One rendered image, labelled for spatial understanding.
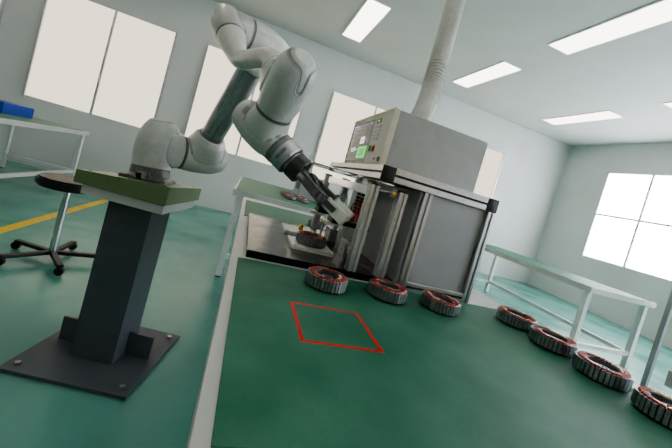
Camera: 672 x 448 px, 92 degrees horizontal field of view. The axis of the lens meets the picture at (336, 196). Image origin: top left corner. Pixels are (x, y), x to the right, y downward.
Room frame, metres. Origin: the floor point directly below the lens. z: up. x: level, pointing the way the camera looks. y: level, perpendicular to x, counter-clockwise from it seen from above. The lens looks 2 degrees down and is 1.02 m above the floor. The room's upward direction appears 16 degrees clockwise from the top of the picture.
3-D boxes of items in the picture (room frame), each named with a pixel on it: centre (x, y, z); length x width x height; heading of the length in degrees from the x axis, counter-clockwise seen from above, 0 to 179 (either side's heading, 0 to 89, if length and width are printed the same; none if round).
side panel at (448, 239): (1.07, -0.40, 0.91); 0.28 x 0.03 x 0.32; 106
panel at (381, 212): (1.34, -0.17, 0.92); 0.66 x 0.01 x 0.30; 16
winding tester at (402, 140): (1.35, -0.24, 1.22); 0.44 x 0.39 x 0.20; 16
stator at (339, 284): (0.84, -0.04, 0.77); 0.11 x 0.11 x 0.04
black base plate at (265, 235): (1.28, 0.06, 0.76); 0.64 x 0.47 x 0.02; 16
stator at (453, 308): (0.93, -0.38, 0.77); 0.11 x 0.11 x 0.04
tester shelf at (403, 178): (1.36, -0.23, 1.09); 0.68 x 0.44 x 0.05; 16
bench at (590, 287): (4.06, -2.62, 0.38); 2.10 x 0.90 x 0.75; 16
